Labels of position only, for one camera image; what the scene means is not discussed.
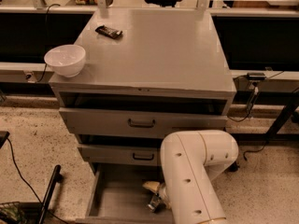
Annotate grey top drawer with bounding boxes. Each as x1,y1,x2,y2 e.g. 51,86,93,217
59,108,227,139

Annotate grey drawer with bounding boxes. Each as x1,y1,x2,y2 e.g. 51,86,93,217
59,108,227,139
76,163,175,224
78,145,161,166

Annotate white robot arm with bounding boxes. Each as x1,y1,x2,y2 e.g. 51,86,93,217
143,130,238,224

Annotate black stand leg left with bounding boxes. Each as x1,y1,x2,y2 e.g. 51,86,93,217
36,165,63,224

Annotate black stand leg right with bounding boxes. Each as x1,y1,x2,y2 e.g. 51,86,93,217
228,162,239,172

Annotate black power adapter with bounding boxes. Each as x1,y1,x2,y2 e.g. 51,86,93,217
247,73,266,80

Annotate grey middle drawer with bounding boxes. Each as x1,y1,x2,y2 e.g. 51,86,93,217
78,145,161,166

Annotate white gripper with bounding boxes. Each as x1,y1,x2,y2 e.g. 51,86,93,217
143,181,171,209

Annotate grey drawer cabinet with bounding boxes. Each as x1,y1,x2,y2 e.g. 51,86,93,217
49,7,237,173

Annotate green patterned basket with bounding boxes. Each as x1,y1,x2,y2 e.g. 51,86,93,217
0,202,28,224

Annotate white bowl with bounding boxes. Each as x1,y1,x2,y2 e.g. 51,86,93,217
44,45,86,77

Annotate dark snack bar wrapper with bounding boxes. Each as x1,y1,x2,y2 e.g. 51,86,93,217
95,25,122,39

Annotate black floor cable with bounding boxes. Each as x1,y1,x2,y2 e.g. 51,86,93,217
6,137,68,224

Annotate black stand leg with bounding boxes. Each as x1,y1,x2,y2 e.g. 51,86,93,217
36,165,63,224
228,162,239,172

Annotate grey bottom drawer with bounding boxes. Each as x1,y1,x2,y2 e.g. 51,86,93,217
76,163,175,224

